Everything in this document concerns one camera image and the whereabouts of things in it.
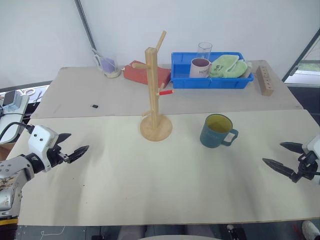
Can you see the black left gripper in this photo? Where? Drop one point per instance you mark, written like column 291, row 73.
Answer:
column 56, row 156

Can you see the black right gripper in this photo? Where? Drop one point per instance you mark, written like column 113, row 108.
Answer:
column 308, row 166

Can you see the blue mug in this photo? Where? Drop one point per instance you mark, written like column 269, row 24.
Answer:
column 212, row 137

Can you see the wooden mug tree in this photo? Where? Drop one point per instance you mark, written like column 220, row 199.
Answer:
column 153, row 100

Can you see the small black object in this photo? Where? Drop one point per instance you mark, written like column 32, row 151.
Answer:
column 94, row 106

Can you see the white case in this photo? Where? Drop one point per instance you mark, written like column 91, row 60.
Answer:
column 8, row 127

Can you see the brown cardboard box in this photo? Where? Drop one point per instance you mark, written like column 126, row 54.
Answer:
column 5, row 151

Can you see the white and blue device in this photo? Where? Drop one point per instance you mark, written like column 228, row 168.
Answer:
column 15, row 101

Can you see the wooden block with holes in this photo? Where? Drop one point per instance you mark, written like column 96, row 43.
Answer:
column 265, row 82

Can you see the white shoe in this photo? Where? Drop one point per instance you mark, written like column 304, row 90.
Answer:
column 311, row 230

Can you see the clear jar with purple content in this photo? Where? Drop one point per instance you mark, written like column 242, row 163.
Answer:
column 111, row 71

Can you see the red folded cloth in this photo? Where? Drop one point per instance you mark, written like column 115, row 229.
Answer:
column 137, row 73

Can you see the green cloth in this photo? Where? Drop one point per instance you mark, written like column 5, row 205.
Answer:
column 225, row 67

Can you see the blue plastic bin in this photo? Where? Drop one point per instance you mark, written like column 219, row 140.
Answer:
column 200, row 83

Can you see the white mug with pink inside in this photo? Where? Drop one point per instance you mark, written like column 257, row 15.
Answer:
column 200, row 71

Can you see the grey metal pole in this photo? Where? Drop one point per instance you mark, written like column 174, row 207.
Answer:
column 85, row 22

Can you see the clear drinking glass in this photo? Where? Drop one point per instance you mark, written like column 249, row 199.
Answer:
column 203, row 51

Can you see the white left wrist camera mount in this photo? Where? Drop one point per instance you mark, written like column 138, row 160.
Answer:
column 40, row 140

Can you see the black window frame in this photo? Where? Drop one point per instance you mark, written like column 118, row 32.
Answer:
column 300, row 57

